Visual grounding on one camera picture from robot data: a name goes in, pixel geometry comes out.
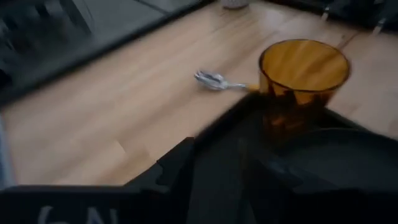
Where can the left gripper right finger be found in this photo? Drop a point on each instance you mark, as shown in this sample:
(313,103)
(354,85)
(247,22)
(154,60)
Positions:
(311,208)

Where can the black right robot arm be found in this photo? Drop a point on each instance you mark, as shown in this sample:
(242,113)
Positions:
(354,12)

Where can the green artificial potted plant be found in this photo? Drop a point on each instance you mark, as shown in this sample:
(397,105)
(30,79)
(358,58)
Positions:
(234,3)

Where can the black rectangular tray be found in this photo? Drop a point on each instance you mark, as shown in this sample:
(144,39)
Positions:
(217,161)

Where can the amber glass cup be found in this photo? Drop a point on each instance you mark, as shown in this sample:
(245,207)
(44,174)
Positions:
(304,65)

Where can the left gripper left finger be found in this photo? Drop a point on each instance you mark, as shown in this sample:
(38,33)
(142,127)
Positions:
(93,205)

